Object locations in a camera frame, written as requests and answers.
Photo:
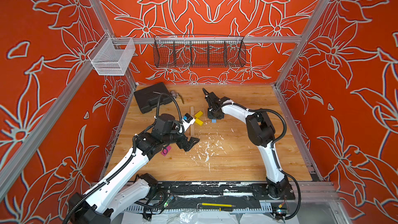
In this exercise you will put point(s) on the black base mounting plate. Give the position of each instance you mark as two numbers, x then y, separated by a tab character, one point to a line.
258	190

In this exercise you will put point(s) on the black wire basket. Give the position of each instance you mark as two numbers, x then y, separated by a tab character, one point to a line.
199	51

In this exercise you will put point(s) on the white wire basket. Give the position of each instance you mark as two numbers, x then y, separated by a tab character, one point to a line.
112	56

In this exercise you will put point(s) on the magenta block front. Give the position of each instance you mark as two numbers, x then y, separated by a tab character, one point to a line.
165	150

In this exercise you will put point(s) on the metal ball valve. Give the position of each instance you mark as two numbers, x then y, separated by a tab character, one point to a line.
176	95

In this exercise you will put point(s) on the yellow block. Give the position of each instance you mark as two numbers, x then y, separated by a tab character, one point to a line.
199	122
199	114

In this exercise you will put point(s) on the natural wooden block angled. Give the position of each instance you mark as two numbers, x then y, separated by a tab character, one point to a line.
192	130

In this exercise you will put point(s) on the black plastic tool case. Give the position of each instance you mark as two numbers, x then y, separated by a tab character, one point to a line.
147	98

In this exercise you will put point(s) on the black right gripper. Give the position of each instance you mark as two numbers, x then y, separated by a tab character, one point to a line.
211	114

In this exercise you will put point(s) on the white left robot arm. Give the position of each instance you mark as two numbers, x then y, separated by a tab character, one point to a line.
108	198

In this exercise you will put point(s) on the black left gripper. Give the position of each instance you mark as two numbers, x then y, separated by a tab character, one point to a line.
182	143

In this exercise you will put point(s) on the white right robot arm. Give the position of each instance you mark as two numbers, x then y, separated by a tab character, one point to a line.
261	133

